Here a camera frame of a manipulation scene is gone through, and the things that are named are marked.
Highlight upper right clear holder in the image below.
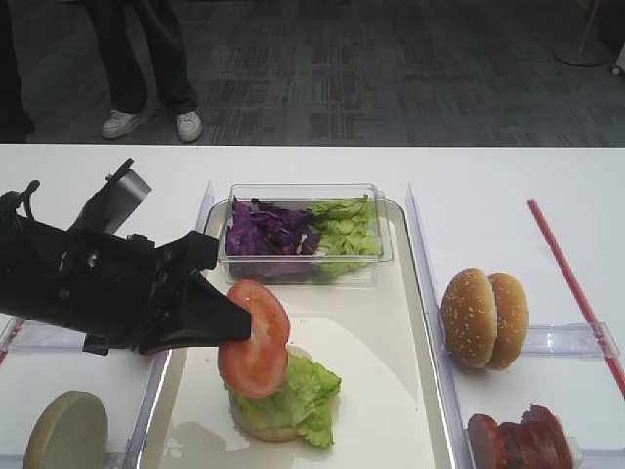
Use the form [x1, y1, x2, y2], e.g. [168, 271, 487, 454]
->
[521, 322, 620, 359]

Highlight sesame bun top left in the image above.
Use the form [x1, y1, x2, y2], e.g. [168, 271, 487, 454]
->
[440, 268, 497, 368]

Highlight metal stand base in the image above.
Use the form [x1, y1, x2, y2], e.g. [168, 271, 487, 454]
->
[553, 0, 604, 67]

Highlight lower left clear holder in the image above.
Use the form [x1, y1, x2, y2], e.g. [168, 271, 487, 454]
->
[103, 441, 130, 469]

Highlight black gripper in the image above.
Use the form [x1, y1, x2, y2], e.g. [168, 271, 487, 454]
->
[28, 229, 252, 355]

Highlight clear plastic container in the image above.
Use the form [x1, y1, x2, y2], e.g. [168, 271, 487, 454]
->
[206, 183, 394, 286]

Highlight black cable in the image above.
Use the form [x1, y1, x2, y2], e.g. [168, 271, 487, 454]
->
[0, 179, 41, 221]

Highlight purple cabbage shreds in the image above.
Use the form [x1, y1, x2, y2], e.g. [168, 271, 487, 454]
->
[225, 198, 321, 256]

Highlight tomato slice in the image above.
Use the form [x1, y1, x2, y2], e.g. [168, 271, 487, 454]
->
[218, 279, 291, 399]

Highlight green lettuce pieces in container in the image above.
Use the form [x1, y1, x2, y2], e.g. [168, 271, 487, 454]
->
[308, 195, 381, 256]

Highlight stack of meat slices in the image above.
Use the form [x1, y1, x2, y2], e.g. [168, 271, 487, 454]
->
[498, 404, 574, 469]

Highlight right red strip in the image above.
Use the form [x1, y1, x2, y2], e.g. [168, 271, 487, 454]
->
[527, 199, 624, 394]

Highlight white right sneaker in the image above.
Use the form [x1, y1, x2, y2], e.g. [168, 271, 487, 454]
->
[175, 111, 203, 143]

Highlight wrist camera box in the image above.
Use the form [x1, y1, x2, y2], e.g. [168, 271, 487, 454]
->
[70, 158, 151, 235]

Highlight sesame bun top right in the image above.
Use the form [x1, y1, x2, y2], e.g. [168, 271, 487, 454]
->
[486, 273, 529, 371]

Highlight lettuce leaf on bun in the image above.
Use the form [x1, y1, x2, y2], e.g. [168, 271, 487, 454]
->
[225, 346, 342, 448]

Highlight white sneaker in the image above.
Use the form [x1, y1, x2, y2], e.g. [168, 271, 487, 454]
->
[175, 111, 203, 143]
[102, 100, 155, 140]

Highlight lower right clear holder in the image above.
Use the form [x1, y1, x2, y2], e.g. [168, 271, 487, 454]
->
[580, 449, 625, 469]

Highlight white left sneaker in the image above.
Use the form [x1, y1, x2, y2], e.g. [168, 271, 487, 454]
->
[102, 100, 155, 140]

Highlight bun half standing left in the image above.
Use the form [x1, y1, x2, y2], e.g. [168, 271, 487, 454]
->
[22, 391, 108, 469]

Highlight dark red meat patty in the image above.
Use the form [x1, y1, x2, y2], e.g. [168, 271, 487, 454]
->
[468, 413, 507, 469]

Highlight upper left clear holder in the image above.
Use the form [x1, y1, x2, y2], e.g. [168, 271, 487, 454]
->
[1, 314, 85, 353]

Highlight standing person legs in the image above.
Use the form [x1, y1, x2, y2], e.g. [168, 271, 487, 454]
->
[82, 0, 200, 116]

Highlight white metal tray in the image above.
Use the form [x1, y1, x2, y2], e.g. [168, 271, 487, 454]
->
[141, 202, 452, 468]

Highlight sesame bun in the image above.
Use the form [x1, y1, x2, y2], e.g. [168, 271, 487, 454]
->
[486, 273, 529, 371]
[440, 268, 497, 368]

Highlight clear holder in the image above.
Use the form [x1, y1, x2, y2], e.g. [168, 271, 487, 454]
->
[521, 322, 620, 359]
[580, 449, 625, 469]
[103, 441, 130, 469]
[1, 314, 85, 353]

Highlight right clear acrylic rail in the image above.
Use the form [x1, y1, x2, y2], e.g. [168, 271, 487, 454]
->
[405, 185, 475, 468]

